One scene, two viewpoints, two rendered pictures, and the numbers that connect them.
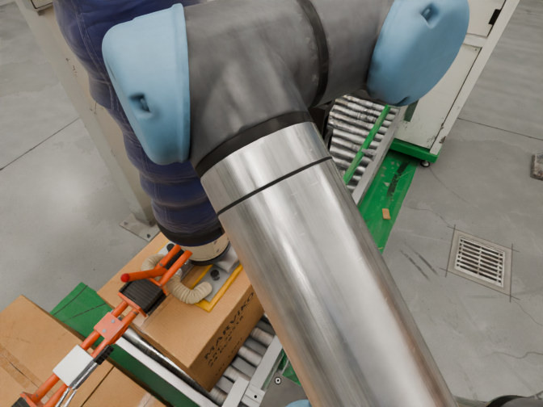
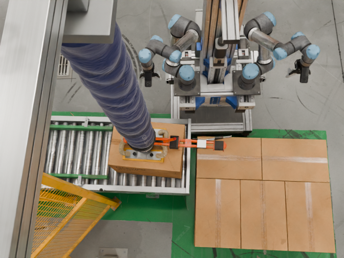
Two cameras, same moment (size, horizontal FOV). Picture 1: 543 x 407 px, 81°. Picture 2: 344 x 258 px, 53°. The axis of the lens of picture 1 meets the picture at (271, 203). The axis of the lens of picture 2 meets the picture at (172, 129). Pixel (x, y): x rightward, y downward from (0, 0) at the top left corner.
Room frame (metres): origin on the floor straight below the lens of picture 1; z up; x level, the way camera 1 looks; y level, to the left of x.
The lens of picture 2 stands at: (0.57, 0.99, 3.72)
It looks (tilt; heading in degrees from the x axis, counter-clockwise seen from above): 74 degrees down; 252
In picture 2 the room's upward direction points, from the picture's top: 10 degrees counter-clockwise
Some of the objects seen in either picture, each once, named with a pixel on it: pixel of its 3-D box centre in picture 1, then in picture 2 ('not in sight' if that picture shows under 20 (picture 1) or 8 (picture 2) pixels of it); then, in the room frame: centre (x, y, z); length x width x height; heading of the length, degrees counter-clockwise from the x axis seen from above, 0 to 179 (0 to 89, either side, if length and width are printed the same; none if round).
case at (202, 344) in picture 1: (212, 280); (149, 149); (0.56, 0.23, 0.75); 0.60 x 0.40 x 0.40; 147
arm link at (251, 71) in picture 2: not in sight; (250, 72); (-0.42, 0.17, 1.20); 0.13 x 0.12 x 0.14; 3
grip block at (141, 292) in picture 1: (143, 293); (174, 142); (0.36, 0.36, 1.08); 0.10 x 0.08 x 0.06; 58
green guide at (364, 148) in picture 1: (365, 157); (31, 123); (1.45, -0.58, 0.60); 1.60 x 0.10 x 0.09; 150
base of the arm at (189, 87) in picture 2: not in sight; (187, 80); (0.03, -0.06, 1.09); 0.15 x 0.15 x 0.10
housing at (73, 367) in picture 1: (77, 367); (201, 144); (0.18, 0.47, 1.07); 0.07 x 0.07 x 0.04; 58
